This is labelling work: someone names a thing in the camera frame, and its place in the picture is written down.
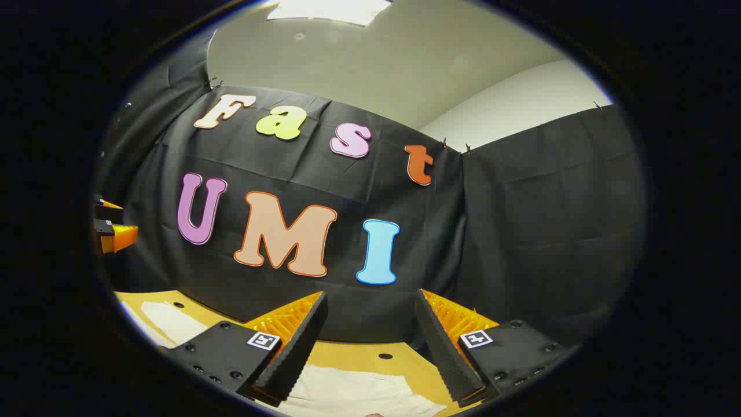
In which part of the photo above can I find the black backdrop cloth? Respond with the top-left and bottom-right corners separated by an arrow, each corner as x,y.
96,26 -> 646,348

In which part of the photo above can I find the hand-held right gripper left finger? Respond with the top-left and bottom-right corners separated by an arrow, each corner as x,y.
165,291 -> 329,406

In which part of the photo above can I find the ceiling light panel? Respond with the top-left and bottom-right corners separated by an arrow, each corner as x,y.
266,0 -> 392,27

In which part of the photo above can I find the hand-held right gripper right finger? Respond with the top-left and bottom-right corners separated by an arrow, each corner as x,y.
414,288 -> 567,408

